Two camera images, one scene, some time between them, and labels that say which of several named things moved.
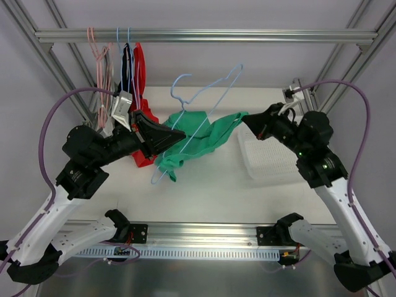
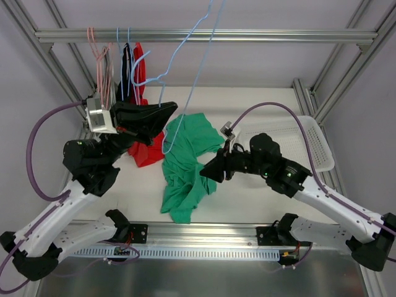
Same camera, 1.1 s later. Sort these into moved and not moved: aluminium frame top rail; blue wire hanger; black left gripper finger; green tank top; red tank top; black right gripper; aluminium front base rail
Moved: black left gripper finger; black right gripper; blue wire hanger; green tank top
Not moved: aluminium frame top rail; aluminium front base rail; red tank top
